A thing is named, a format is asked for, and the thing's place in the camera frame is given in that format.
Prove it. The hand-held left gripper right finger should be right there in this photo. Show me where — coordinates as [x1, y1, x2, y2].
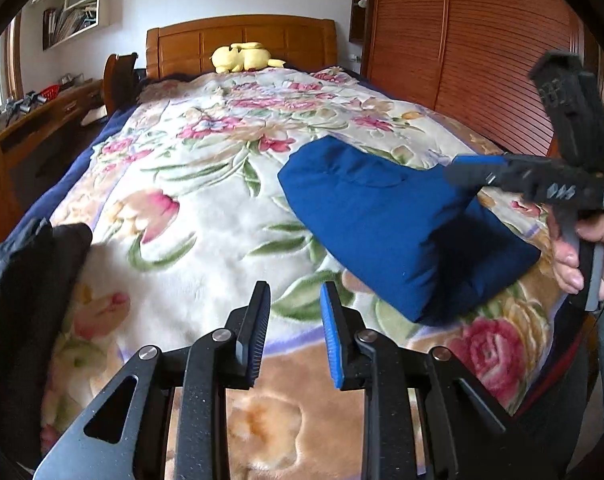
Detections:
[320, 282, 577, 480]

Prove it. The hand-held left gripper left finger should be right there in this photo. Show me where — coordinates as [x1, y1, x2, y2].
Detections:
[32, 281, 273, 480]

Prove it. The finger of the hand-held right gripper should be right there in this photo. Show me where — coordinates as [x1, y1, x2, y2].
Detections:
[443, 167, 508, 189]
[451, 155, 506, 174]

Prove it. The blue suit jacket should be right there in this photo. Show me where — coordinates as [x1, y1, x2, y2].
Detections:
[278, 136, 541, 325]

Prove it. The person's right hand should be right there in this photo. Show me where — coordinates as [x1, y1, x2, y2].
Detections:
[548, 214, 604, 302]

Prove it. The wooden louvered wardrobe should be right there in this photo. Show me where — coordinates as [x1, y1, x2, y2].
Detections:
[362, 0, 602, 161]

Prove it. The floral blanket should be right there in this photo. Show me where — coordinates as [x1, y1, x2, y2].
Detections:
[39, 66, 572, 480]

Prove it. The narrow wooden side shelf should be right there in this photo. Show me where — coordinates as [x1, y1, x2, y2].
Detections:
[349, 0, 370, 43]

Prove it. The black jacket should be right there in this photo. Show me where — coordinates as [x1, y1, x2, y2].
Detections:
[0, 217, 93, 461]

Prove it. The navy bed sheet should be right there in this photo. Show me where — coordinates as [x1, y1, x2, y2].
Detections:
[12, 110, 148, 241]

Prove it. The yellow plush toy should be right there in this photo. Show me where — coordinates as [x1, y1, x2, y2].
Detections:
[211, 41, 287, 73]

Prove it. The wooden chair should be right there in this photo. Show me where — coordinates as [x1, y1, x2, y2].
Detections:
[103, 51, 139, 116]

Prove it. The wooden bed headboard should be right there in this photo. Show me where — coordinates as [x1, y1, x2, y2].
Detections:
[146, 15, 339, 81]

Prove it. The wooden desk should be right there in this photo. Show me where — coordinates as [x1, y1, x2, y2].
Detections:
[0, 79, 105, 241]

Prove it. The window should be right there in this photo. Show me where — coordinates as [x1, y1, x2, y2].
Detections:
[0, 15, 23, 121]

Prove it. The white wall shelf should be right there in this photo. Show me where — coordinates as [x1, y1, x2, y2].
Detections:
[42, 0, 114, 52]

